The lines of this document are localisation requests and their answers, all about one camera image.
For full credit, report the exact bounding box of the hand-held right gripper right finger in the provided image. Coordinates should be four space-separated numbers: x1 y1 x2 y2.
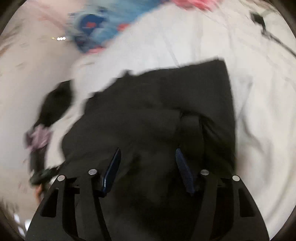
175 148 270 241

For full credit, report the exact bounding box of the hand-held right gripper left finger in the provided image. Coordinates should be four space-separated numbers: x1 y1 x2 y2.
25 148 122 241

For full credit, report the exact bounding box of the black puffer jacket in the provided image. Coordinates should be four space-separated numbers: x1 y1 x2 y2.
61 59 237 241

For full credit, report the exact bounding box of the purple jacket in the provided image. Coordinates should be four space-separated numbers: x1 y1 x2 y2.
25 125 52 153

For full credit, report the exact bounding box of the black garment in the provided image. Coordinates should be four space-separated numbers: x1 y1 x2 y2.
35 80 74 128

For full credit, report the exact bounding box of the white striped bed quilt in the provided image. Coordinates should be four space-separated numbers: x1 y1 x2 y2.
46 0 296 233

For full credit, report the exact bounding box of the whale print curtain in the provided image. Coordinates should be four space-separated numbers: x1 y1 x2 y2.
66 0 162 52

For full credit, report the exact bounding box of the pink checked cloth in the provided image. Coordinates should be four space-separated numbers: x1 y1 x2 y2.
172 0 222 10

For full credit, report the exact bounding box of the black charger with cable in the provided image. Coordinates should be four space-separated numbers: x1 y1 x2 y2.
251 13 296 58

